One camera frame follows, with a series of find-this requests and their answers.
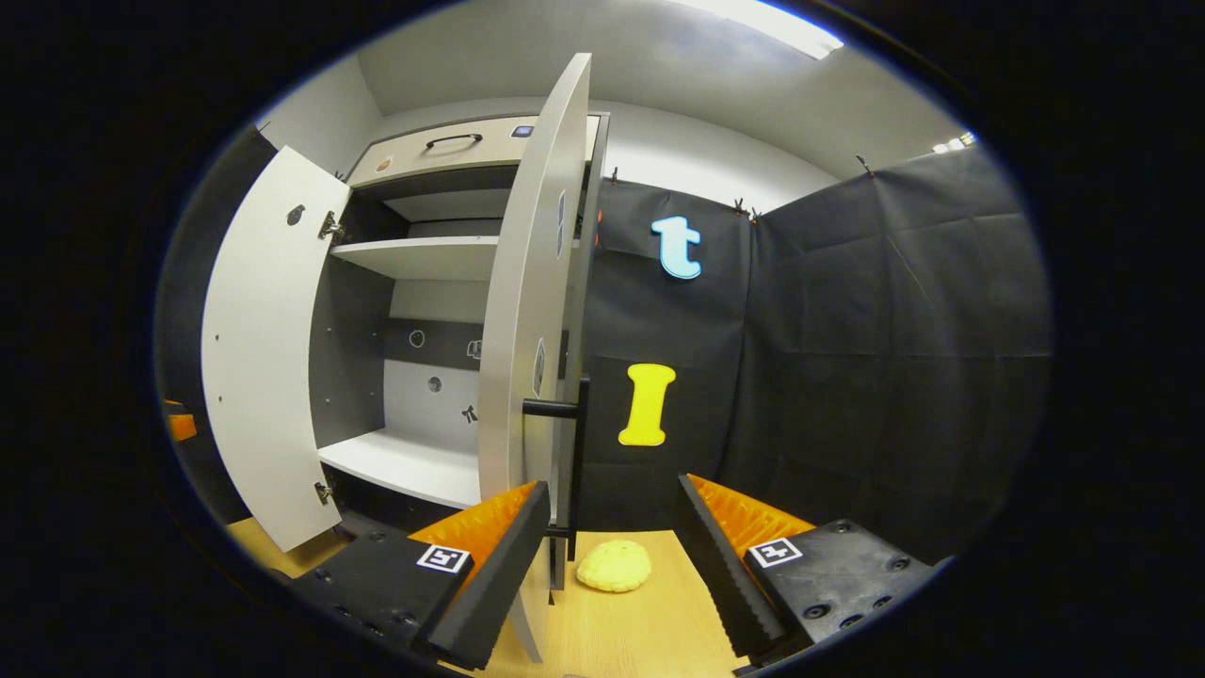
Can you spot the grey and white cabinet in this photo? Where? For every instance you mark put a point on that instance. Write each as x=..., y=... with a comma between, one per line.
x=353, y=358

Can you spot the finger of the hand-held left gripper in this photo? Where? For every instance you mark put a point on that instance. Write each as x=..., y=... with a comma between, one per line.
x=182, y=422

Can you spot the white cabinet floor board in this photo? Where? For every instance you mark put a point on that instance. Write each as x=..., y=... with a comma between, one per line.
x=414, y=466

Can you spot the white cabinet shelf board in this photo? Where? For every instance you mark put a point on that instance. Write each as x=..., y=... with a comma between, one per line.
x=424, y=256

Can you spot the metal door hinge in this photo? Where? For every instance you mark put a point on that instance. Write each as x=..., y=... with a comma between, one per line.
x=323, y=492
x=329, y=226

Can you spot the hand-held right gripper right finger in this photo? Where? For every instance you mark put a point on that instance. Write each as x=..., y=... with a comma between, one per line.
x=715, y=565

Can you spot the long ceiling light panel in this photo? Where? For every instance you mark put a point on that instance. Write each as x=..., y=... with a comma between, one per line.
x=772, y=24

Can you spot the yellow textured round bun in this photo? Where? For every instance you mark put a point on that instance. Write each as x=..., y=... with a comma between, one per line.
x=614, y=565

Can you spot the small ceiling light panel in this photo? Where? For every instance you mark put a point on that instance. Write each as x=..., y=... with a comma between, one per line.
x=954, y=143

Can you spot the white cabinet door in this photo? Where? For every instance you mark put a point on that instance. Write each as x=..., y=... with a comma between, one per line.
x=527, y=282
x=264, y=358

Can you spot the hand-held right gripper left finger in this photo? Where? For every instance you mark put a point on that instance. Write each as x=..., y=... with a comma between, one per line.
x=504, y=565

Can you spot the beige cabinet drawer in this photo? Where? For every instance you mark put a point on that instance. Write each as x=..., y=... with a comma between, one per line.
x=414, y=162

